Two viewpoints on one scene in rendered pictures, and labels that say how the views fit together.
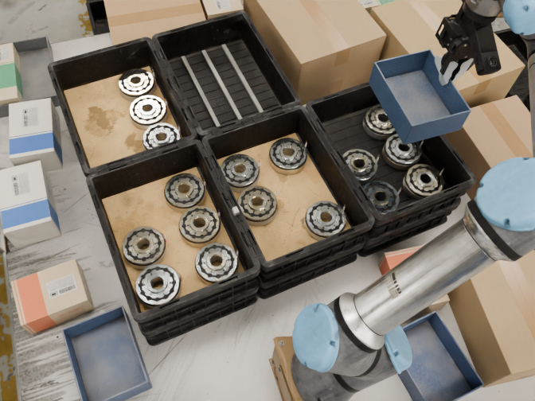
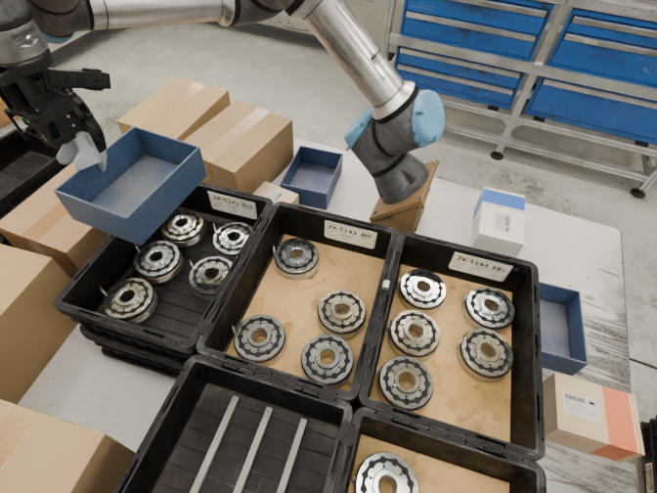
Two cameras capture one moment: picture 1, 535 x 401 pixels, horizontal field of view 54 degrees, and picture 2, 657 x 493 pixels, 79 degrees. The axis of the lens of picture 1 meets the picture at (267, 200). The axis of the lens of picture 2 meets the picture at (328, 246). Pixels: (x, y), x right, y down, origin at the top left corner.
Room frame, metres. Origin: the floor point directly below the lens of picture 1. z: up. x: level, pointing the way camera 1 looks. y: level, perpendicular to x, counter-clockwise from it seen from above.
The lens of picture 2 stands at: (1.00, 0.29, 1.60)
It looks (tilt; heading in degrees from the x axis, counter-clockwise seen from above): 51 degrees down; 224
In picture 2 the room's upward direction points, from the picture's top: 3 degrees clockwise
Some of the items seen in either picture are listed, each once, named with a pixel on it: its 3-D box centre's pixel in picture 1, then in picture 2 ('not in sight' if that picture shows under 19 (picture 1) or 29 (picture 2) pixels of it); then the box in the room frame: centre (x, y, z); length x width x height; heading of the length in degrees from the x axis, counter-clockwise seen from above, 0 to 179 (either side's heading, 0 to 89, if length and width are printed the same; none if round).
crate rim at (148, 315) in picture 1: (170, 223); (457, 327); (0.56, 0.22, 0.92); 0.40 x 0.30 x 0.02; 29
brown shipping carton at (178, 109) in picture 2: not in sight; (181, 125); (0.53, -0.89, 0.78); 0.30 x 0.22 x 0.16; 24
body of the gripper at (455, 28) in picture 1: (467, 27); (43, 98); (0.92, -0.39, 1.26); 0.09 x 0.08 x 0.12; 22
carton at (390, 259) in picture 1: (411, 281); (268, 212); (0.55, -0.40, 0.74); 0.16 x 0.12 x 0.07; 18
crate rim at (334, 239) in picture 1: (284, 181); (308, 286); (0.71, -0.04, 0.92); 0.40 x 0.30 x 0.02; 29
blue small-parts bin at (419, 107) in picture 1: (417, 95); (137, 182); (0.87, -0.33, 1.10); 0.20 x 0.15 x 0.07; 23
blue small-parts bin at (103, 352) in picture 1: (107, 358); (545, 324); (0.28, 0.35, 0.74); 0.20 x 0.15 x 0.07; 29
